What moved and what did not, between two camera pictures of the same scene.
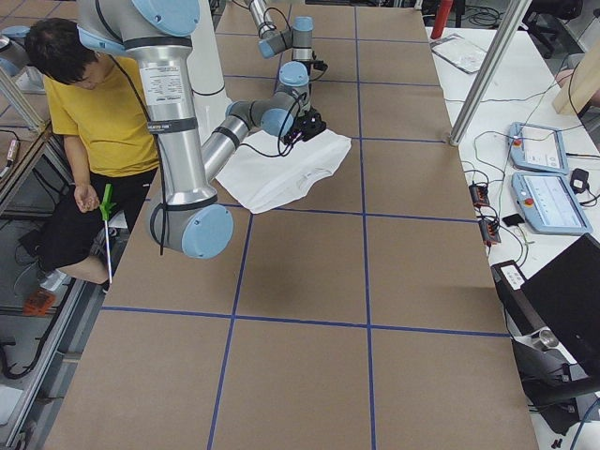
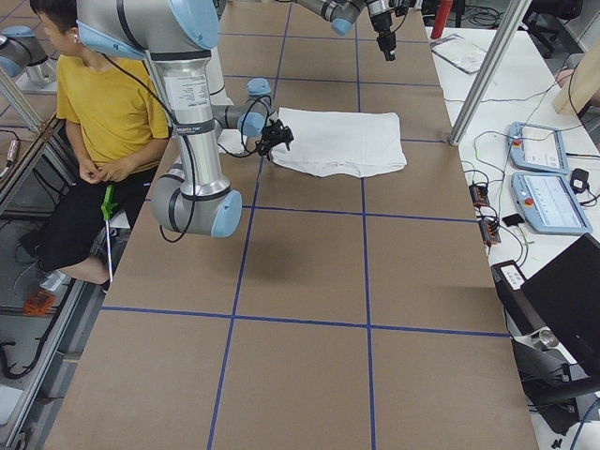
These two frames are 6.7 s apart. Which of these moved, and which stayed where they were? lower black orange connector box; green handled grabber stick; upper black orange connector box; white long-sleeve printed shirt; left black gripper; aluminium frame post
Moved: white long-sleeve printed shirt; left black gripper
Stayed: upper black orange connector box; aluminium frame post; green handled grabber stick; lower black orange connector box
